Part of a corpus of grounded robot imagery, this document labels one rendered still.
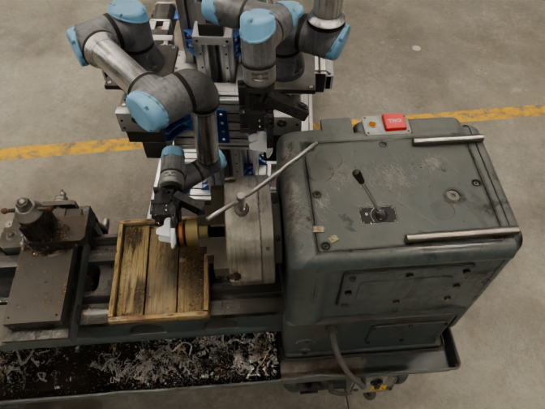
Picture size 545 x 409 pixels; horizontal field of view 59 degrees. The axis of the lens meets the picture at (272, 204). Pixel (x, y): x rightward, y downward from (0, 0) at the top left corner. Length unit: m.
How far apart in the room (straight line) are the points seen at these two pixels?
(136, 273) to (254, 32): 0.89
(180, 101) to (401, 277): 0.74
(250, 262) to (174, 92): 0.48
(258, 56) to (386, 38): 2.90
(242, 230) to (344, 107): 2.16
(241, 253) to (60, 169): 2.07
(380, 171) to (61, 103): 2.64
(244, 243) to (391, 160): 0.46
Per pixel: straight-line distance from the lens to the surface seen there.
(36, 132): 3.47
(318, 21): 1.54
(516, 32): 4.32
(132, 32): 1.68
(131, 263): 1.65
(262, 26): 1.06
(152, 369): 1.82
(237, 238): 1.27
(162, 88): 1.32
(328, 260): 1.19
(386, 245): 1.22
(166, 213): 1.45
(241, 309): 1.54
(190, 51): 1.90
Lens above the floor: 2.29
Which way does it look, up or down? 55 degrees down
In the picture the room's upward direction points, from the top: straight up
